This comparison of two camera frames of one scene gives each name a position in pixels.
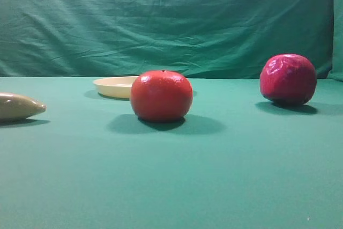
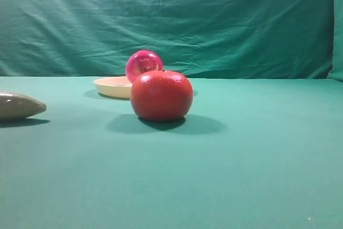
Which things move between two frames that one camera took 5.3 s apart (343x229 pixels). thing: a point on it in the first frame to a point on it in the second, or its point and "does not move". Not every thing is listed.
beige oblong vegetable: (14, 106) does not move
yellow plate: (116, 87) does not move
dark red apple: (290, 79) to (142, 61)
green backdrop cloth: (207, 24) does not move
